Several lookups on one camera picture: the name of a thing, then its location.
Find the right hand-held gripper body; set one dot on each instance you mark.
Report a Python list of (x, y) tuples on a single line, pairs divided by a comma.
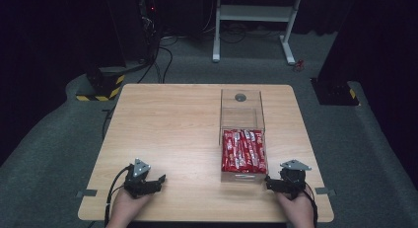
[(292, 180)]

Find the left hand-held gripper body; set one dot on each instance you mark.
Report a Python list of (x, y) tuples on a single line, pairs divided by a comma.
[(136, 183)]

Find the row of red snack packets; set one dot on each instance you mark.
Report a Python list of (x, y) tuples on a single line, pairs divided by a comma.
[(243, 151)]

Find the grey round table grommet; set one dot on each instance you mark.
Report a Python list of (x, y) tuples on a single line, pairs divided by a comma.
[(240, 97)]

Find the grey tape strip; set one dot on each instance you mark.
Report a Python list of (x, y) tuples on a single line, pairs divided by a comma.
[(87, 193), (325, 191)]

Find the person's left hand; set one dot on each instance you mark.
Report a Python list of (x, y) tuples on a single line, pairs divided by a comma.
[(123, 208)]

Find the black yellow striped stand base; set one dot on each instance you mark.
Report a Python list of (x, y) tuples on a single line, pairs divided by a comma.
[(102, 86)]

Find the clear acrylic box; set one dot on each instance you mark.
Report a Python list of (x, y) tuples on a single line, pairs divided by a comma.
[(242, 116)]

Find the small red floor object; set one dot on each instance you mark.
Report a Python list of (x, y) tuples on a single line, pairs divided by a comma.
[(298, 65)]

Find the person's right hand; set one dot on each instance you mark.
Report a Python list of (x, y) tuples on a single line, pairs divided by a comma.
[(299, 211)]

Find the white metal stand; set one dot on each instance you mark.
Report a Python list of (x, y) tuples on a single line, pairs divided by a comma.
[(253, 13)]

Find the dark equipment rack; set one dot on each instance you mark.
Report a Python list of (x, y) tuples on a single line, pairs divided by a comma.
[(149, 20)]

